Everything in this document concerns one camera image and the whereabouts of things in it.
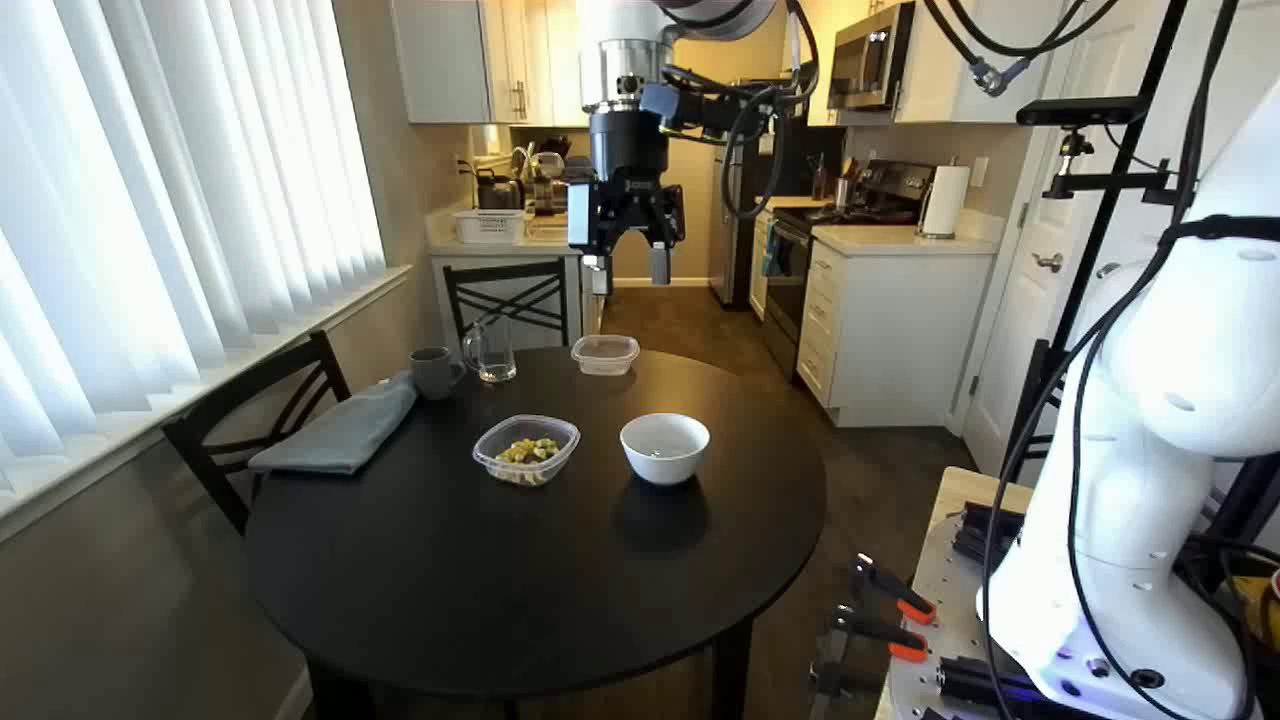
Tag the clear plastic candy container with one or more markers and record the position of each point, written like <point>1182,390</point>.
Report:
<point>493,462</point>

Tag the round black dining table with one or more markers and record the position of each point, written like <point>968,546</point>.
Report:
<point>532,574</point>

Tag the white ceramic bowl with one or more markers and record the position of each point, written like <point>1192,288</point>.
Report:
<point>666,453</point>

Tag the black wooden chair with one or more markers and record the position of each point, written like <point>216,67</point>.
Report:
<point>252,403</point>
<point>505,301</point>

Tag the black camera stand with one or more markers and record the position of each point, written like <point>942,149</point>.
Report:
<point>1113,202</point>

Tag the black kitchen stove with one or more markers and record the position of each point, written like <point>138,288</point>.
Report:
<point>802,266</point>

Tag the white kitchen base cabinet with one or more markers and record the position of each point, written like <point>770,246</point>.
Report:
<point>892,335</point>

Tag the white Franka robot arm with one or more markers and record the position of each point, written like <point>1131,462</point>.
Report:
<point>1172,387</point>

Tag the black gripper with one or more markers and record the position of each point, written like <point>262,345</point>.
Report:
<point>630,167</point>

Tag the light wooden side table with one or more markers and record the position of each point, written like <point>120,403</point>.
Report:
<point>942,574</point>

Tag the white paper towel roll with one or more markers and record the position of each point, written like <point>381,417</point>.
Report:
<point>947,202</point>

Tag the clear drinking glass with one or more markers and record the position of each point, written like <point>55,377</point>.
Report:
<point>493,359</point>

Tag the grey folded cloth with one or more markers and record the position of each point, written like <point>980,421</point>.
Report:
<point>342,430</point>

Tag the dark grey mug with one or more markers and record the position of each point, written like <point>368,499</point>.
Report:
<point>433,374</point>

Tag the white upper wall cabinet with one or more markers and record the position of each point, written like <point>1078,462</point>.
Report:
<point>453,61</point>

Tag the white vertical window blinds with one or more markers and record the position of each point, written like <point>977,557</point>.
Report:
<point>163,202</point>

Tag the white door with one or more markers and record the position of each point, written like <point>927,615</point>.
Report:
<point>1034,307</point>

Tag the yellow wrapped candy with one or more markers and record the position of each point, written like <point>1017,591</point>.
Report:
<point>528,450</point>

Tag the stainless steel microwave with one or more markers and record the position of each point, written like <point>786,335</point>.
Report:
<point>871,61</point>

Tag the empty clear plastic container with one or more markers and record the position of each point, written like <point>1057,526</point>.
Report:
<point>606,353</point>

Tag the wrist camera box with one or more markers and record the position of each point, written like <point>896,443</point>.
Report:
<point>580,212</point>

